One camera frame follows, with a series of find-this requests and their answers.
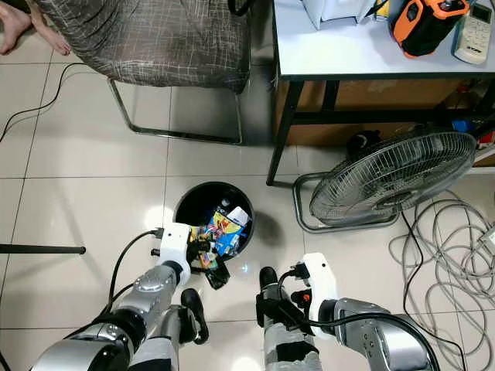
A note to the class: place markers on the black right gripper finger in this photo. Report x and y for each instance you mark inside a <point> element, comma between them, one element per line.
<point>285,315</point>

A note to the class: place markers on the robot right leg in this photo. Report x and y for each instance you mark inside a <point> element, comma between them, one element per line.
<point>286,352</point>

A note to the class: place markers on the robot leg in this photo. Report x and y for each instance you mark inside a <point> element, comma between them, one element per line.
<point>186,325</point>
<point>286,352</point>

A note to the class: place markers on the robot left leg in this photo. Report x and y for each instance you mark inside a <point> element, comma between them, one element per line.
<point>186,325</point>

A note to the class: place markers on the grey metal floor fan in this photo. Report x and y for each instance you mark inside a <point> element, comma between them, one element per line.
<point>394,176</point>

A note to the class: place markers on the black rod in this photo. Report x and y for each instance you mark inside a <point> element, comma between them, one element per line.
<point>42,250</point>

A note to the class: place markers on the person's bare foot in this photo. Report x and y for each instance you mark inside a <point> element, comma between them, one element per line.
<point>48,39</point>
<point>14,27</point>

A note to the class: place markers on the white bag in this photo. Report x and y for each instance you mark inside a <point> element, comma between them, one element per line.
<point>344,11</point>

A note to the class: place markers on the orange black tool case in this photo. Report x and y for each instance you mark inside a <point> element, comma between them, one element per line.
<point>425,27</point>

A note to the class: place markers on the white remote control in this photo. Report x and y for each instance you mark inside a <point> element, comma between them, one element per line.
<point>473,35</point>

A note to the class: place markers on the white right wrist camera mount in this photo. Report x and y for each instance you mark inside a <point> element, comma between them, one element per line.
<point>322,286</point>

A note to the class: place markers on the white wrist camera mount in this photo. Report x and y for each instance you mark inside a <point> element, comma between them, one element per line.
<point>322,286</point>
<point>175,243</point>

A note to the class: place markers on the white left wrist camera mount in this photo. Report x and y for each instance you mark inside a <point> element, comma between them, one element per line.
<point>175,243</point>

